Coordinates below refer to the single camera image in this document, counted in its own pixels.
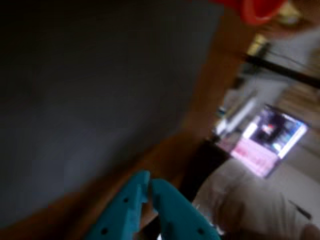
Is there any red plastic bin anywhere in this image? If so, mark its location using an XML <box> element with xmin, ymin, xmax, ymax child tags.
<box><xmin>208</xmin><ymin>0</ymin><xmax>291</xmax><ymax>26</ymax></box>

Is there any open laptop with lit screen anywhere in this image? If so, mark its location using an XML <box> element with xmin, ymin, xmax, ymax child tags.
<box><xmin>229</xmin><ymin>104</ymin><xmax>310</xmax><ymax>179</ymax></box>

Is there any black metal bar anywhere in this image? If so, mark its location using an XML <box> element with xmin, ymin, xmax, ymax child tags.
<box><xmin>242</xmin><ymin>52</ymin><xmax>320</xmax><ymax>90</ymax></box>

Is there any black pen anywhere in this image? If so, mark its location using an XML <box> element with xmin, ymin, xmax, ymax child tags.
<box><xmin>287</xmin><ymin>199</ymin><xmax>313</xmax><ymax>221</ymax></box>

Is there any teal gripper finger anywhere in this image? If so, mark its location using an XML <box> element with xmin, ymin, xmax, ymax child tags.
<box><xmin>150</xmin><ymin>178</ymin><xmax>221</xmax><ymax>240</ymax></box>
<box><xmin>83</xmin><ymin>170</ymin><xmax>151</xmax><ymax>240</ymax></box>

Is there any white cloth sheet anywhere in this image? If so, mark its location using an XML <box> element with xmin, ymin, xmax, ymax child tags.
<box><xmin>193</xmin><ymin>158</ymin><xmax>320</xmax><ymax>240</ymax></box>

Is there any dark grey textured mat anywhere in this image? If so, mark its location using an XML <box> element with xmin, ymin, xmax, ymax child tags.
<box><xmin>0</xmin><ymin>0</ymin><xmax>226</xmax><ymax>226</ymax></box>

